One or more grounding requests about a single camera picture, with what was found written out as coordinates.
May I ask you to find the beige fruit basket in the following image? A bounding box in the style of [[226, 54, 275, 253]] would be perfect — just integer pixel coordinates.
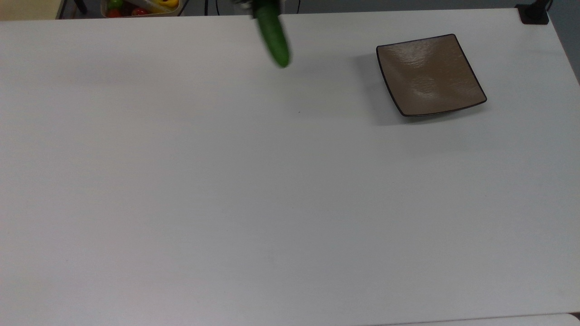
[[100, 0, 181, 19]]

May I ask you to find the green cucumber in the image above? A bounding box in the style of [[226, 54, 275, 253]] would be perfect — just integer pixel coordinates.
[[252, 0, 290, 69]]

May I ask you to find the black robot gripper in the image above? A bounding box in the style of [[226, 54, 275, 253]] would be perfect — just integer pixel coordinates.
[[232, 0, 285, 15]]

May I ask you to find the light wooden board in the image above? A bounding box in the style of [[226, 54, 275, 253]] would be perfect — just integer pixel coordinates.
[[0, 0, 63, 21]]

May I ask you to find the square brown ceramic plate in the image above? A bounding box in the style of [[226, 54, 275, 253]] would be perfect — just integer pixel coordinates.
[[376, 34, 488, 118]]

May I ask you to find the yellow toy fruit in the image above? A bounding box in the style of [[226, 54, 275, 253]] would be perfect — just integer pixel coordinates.
[[149, 0, 180, 13]]

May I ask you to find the black table clamp mount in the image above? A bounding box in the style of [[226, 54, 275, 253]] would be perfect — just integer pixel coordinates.
[[516, 0, 551, 25]]

